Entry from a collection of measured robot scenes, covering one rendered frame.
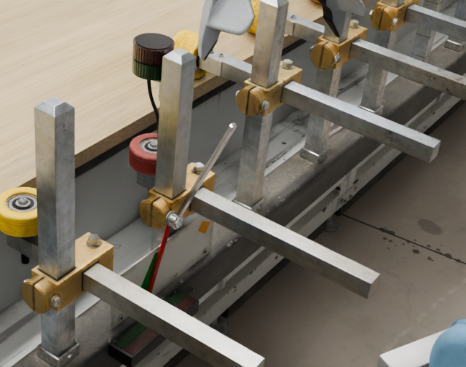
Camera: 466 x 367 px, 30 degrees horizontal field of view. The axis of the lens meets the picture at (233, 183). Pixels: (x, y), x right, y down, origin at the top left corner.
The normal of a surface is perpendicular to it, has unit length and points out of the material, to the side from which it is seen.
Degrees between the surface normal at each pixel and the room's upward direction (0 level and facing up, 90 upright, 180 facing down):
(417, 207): 0
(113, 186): 90
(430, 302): 0
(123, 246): 0
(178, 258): 90
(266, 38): 90
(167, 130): 90
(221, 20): 57
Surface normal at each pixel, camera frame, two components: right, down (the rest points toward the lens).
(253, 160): -0.57, 0.41
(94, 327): 0.10, -0.82
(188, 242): 0.82, 0.39
